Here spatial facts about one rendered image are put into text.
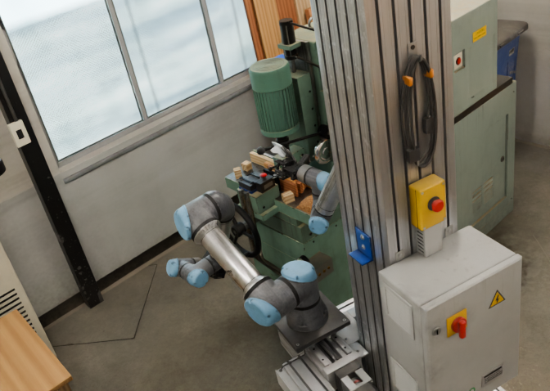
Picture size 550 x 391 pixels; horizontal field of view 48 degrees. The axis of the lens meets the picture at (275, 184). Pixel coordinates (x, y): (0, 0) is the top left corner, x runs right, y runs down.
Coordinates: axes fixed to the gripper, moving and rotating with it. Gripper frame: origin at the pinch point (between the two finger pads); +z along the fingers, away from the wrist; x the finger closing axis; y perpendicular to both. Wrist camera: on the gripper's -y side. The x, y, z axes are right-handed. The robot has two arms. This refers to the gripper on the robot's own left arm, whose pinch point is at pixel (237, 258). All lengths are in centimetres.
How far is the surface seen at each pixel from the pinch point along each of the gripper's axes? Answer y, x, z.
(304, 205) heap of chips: -31.2, 22.5, 12.5
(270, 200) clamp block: -28.6, 4.7, 8.9
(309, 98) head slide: -76, 6, 19
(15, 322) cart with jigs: 53, -72, -68
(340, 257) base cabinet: -4, 17, 49
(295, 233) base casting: -16.0, 14.1, 18.6
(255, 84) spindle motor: -78, 1, -8
